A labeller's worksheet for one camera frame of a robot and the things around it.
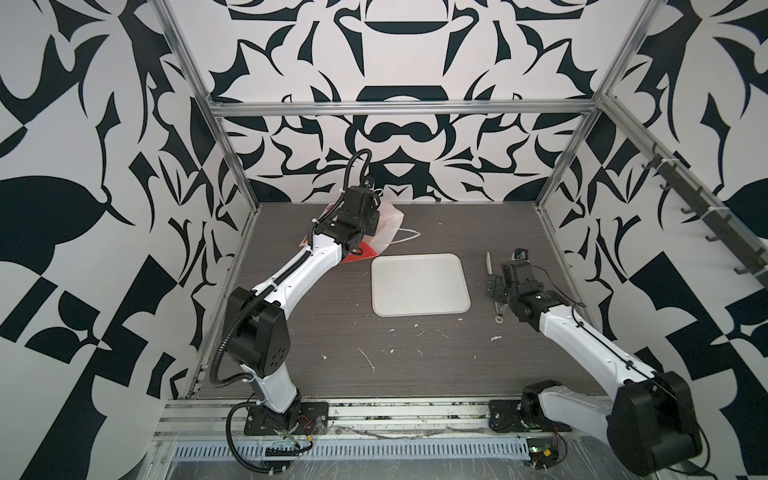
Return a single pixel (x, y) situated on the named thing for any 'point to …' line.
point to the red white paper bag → (390, 220)
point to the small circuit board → (542, 452)
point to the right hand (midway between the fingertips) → (511, 281)
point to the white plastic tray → (409, 284)
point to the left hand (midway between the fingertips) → (363, 203)
